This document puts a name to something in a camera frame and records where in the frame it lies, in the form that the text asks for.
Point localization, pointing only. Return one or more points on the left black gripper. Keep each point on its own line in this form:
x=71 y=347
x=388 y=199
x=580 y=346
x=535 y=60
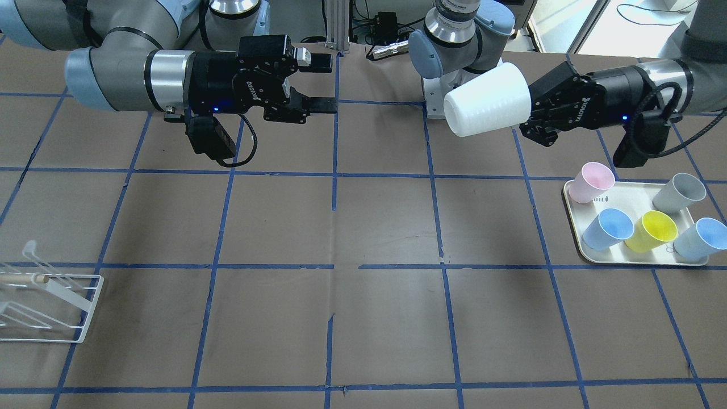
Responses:
x=618 y=91

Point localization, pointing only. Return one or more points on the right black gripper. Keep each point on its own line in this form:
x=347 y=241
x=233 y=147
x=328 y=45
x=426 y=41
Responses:
x=214 y=80

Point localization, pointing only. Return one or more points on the pale green white cup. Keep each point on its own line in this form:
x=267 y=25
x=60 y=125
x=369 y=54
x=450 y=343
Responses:
x=496 y=99

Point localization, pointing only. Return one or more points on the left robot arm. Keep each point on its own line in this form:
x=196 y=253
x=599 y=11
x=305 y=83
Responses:
x=461 y=44

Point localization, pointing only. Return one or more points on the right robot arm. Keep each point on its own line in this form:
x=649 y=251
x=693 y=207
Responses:
x=191 y=58

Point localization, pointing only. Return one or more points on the pink plastic cup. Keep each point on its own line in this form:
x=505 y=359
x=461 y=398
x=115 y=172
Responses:
x=593 y=180

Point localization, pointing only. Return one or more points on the blue plastic cup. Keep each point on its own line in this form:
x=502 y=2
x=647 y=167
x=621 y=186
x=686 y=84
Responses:
x=610 y=227

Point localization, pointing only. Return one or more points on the grey plastic cup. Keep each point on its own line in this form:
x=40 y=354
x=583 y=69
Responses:
x=679 y=193

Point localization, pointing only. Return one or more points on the yellow plastic cup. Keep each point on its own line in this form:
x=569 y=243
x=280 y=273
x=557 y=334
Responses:
x=652 y=230

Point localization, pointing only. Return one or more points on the light blue cup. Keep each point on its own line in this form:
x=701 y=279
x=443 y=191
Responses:
x=705 y=237

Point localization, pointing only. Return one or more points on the cream plastic tray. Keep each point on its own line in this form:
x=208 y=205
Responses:
x=634 y=199

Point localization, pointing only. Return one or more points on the aluminium frame post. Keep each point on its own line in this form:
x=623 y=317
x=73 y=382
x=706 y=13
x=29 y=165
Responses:
x=337 y=24

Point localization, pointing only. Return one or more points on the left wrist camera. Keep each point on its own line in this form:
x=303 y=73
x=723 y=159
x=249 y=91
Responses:
x=645 y=135

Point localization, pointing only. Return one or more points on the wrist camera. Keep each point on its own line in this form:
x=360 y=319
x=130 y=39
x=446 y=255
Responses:
x=645 y=135
x=208 y=137

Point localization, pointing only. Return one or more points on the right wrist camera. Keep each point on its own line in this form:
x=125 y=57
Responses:
x=208 y=137

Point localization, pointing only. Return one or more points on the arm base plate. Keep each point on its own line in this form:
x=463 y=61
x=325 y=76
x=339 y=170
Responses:
x=434 y=92

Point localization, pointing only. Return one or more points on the white wire cup rack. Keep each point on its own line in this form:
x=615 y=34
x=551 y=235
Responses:
x=42 y=304

